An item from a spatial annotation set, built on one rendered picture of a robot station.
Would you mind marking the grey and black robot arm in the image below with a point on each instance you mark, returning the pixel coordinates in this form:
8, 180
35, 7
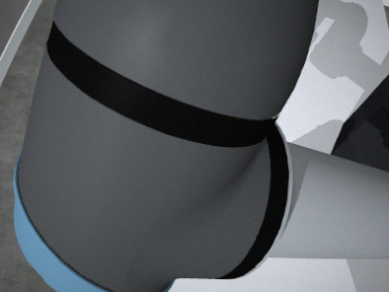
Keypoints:
138, 166

